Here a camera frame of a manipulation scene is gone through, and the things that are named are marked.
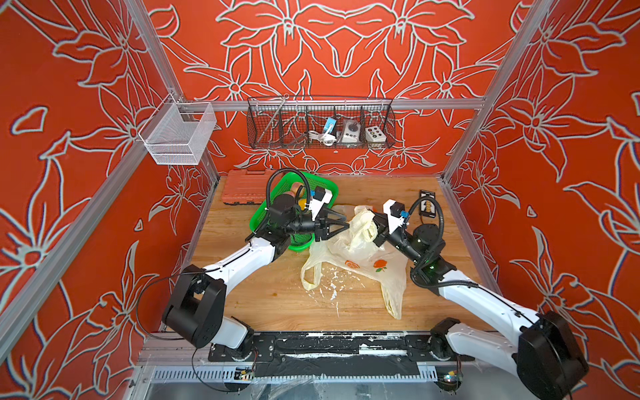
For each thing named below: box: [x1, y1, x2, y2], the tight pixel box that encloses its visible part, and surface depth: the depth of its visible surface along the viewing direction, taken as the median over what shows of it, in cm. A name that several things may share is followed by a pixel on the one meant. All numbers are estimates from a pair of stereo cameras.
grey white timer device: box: [340, 119, 362, 144], surface depth 93 cm
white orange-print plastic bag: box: [300, 205, 410, 320], surface depth 81 cm
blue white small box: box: [323, 116, 337, 135], surface depth 85 cm
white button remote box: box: [365, 125, 387, 143], surface depth 97 cm
